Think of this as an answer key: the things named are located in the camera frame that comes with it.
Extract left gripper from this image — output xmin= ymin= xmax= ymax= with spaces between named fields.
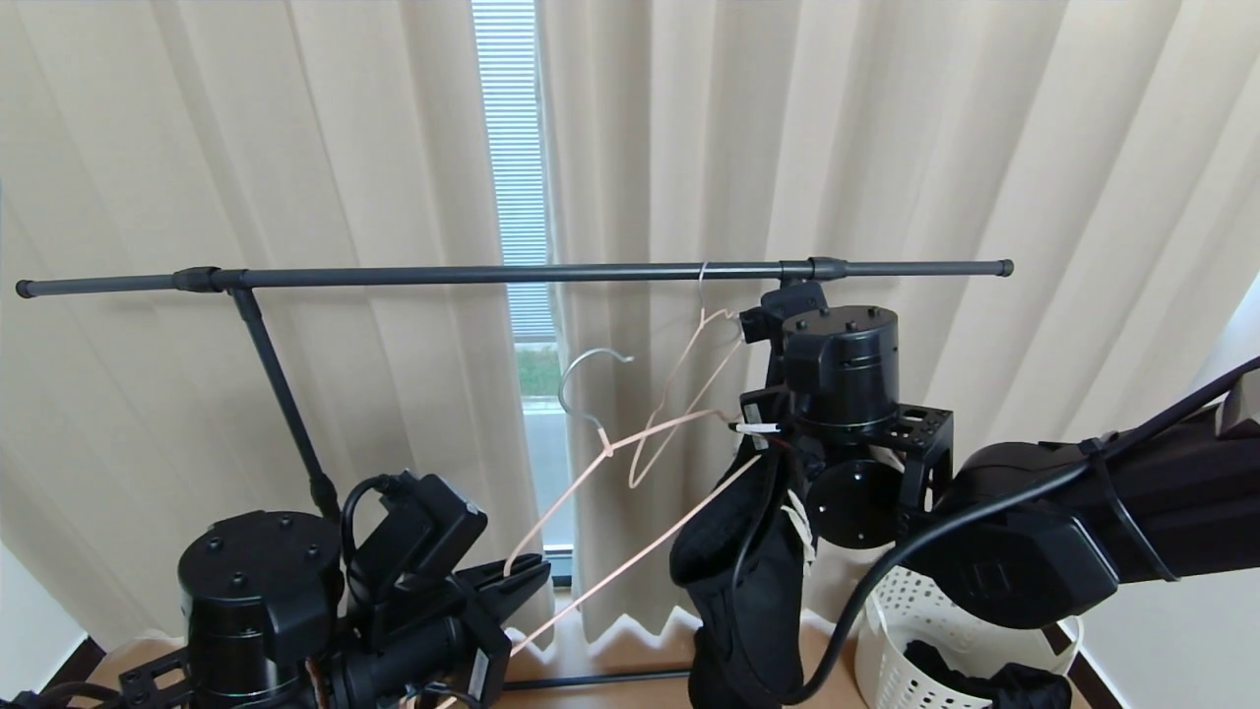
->
xmin=330 ymin=553 xmax=553 ymax=709

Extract pink clothes hanger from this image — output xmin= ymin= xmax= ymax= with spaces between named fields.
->
xmin=627 ymin=262 xmax=747 ymax=490
xmin=433 ymin=349 xmax=769 ymax=709

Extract black shorts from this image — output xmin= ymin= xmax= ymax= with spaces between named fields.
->
xmin=669 ymin=448 xmax=820 ymax=709

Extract black clothes rack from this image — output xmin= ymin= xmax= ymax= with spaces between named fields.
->
xmin=15 ymin=257 xmax=1016 ymax=692

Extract white laundry basket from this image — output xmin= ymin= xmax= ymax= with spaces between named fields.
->
xmin=853 ymin=566 xmax=1085 ymax=709

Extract heap of clothes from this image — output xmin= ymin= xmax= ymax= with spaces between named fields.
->
xmin=903 ymin=640 xmax=1073 ymax=709

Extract window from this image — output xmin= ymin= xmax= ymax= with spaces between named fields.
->
xmin=471 ymin=0 xmax=578 ymax=588

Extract beige curtain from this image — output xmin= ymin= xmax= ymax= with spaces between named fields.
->
xmin=0 ymin=0 xmax=558 ymax=653
xmin=536 ymin=0 xmax=1260 ymax=643

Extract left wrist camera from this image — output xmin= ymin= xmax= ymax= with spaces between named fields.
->
xmin=345 ymin=473 xmax=489 ymax=631

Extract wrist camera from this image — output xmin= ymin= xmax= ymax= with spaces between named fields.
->
xmin=738 ymin=282 xmax=830 ymax=346
xmin=345 ymin=473 xmax=489 ymax=631

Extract black cable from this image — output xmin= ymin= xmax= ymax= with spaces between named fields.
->
xmin=733 ymin=354 xmax=1260 ymax=706
xmin=339 ymin=475 xmax=403 ymax=592

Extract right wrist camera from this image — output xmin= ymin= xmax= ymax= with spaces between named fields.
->
xmin=738 ymin=282 xmax=830 ymax=346

